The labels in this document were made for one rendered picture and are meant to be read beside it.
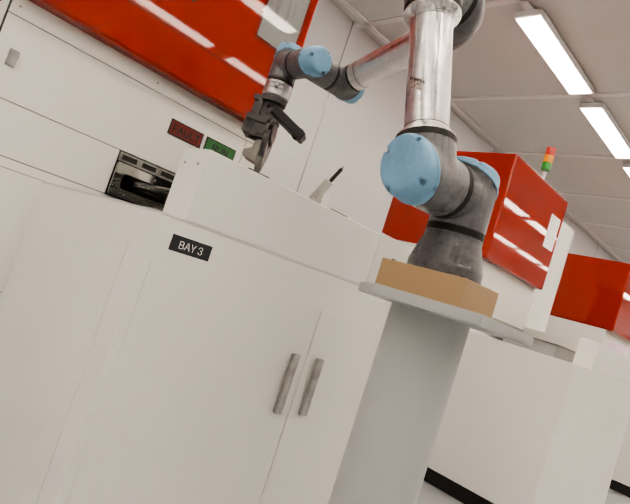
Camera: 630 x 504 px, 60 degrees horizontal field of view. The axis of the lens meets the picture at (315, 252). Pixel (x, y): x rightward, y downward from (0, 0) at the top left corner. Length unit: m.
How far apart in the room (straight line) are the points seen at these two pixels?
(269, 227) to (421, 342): 0.39
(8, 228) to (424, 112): 1.06
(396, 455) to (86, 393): 0.56
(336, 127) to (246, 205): 3.17
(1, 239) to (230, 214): 0.69
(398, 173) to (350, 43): 3.41
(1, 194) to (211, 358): 0.72
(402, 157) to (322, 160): 3.16
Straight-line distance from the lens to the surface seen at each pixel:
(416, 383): 1.05
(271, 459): 1.35
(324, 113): 4.15
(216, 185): 1.06
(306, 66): 1.44
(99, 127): 1.63
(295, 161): 3.97
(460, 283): 1.01
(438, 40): 1.14
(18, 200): 1.57
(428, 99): 1.07
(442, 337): 1.05
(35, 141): 1.58
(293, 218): 1.19
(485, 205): 1.11
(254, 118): 1.49
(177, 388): 1.12
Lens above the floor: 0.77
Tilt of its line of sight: 4 degrees up
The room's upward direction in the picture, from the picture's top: 18 degrees clockwise
